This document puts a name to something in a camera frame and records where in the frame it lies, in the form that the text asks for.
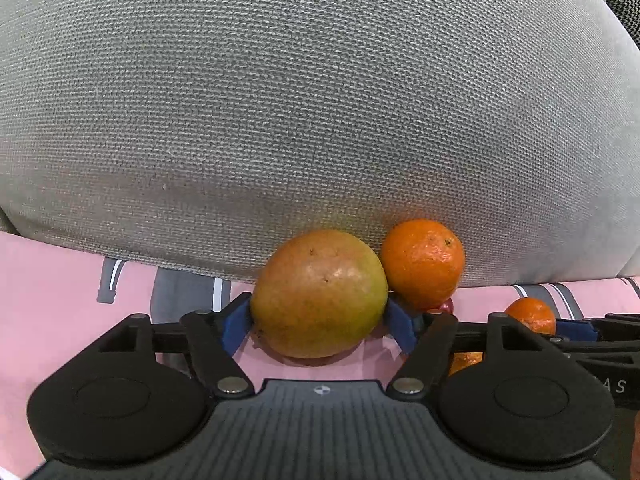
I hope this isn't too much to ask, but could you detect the large grey sofa cushion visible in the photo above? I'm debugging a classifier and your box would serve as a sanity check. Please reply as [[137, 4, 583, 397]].
[[0, 0, 640, 286]]

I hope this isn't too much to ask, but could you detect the yellow-green mango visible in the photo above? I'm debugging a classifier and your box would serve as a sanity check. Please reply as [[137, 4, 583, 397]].
[[250, 229, 390, 360]]

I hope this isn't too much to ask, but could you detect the pink printed blanket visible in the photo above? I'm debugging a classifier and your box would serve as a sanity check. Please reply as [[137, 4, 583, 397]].
[[0, 230, 640, 480]]

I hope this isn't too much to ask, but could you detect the small orange tangerine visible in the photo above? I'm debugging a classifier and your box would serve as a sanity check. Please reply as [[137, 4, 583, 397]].
[[504, 297, 557, 337], [447, 351, 485, 377]]

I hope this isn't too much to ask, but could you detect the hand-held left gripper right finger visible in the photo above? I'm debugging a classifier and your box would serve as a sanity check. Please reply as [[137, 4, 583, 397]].
[[385, 300, 541, 401]]

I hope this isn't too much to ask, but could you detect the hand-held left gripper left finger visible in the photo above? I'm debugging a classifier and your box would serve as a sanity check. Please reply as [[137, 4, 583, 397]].
[[97, 292, 256, 401]]

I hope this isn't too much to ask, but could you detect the large orange tangerine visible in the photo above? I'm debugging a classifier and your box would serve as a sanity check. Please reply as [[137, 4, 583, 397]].
[[380, 219, 467, 311]]

